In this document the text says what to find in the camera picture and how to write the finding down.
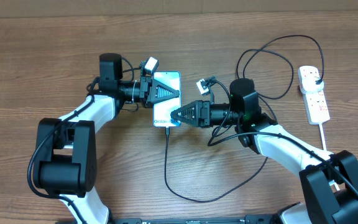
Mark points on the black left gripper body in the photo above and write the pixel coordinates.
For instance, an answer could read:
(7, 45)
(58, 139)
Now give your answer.
(144, 86)

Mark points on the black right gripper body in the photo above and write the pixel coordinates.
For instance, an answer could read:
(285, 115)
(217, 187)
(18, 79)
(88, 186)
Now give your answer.
(206, 105)

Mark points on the blue Galaxy smartphone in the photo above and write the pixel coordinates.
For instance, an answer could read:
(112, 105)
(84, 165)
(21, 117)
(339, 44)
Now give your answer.
(162, 110)

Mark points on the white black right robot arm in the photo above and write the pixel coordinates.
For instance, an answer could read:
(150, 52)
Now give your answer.
(329, 181)

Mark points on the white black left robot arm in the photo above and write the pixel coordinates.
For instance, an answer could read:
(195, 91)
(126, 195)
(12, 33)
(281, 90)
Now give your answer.
(64, 164)

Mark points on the white power strip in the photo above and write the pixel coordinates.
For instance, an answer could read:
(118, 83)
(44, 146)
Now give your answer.
(315, 103)

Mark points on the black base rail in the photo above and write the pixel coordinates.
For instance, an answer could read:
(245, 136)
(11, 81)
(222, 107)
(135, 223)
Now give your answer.
(248, 219)

